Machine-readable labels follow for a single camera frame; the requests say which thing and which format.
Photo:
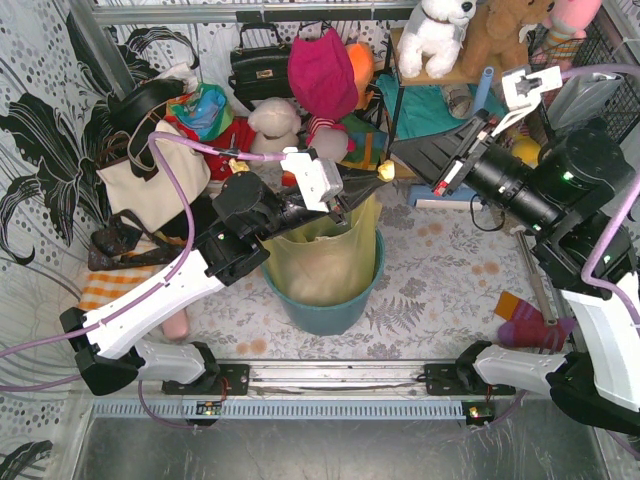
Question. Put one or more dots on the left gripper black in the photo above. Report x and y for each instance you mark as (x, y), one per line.
(338, 201)

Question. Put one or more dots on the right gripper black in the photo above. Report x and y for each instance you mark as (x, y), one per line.
(461, 156)

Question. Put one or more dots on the yellow trash bag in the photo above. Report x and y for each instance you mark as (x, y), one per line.
(324, 264)

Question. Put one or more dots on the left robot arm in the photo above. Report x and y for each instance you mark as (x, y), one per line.
(110, 349)

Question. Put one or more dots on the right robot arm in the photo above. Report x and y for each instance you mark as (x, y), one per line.
(587, 255)

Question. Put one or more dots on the teal trash bin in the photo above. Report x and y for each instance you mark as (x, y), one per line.
(331, 320)

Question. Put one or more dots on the magenta fabric bag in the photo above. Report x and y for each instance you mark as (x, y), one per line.
(321, 76)

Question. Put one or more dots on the colourful printed bag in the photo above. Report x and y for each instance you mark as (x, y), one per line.
(203, 115)

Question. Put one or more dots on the brown patterned bag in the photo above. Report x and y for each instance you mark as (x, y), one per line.
(126, 243)

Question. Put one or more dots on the blue floor sweeper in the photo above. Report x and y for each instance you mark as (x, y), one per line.
(461, 102)

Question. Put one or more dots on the teal folded cloth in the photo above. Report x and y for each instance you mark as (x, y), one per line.
(423, 109)

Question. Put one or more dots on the black metal shelf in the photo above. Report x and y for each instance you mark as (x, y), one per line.
(455, 76)

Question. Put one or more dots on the pink plush doll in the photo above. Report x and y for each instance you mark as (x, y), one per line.
(329, 139)

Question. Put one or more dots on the rainbow striped cloth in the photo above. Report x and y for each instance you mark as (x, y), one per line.
(369, 140)

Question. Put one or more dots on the yellow plush duck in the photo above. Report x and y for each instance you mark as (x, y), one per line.
(526, 149)

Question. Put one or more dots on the cream plush lamb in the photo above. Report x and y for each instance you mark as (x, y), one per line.
(276, 124)

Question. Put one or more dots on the orange plush toy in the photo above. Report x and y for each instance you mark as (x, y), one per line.
(362, 61)

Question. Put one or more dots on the white plush dog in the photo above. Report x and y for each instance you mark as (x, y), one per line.
(432, 38)

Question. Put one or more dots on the red cloth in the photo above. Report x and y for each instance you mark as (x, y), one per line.
(238, 136)

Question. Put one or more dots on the brown teddy bear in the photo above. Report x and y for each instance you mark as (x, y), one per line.
(499, 29)

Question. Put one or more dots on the silver foil pouch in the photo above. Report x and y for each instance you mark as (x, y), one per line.
(581, 98)

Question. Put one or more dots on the black leather handbag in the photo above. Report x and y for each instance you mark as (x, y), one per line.
(260, 73)

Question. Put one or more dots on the pink plush toy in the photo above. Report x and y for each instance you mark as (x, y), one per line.
(566, 31)

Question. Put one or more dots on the purple orange sock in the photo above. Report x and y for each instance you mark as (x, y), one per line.
(524, 326)

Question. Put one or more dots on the pink case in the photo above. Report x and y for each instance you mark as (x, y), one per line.
(177, 326)

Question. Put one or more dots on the black hat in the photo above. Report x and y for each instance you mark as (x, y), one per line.
(126, 114)

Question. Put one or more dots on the orange checked cloth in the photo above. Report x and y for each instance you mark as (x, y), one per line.
(103, 287)

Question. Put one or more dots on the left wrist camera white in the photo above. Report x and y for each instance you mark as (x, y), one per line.
(318, 179)

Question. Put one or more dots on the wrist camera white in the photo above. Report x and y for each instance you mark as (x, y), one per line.
(318, 179)
(523, 92)

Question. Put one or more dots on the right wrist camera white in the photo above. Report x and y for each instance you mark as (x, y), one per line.
(523, 92)

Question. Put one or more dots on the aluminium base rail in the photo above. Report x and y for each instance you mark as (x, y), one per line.
(336, 379)

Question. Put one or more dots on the black wire basket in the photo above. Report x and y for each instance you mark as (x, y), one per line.
(620, 114)

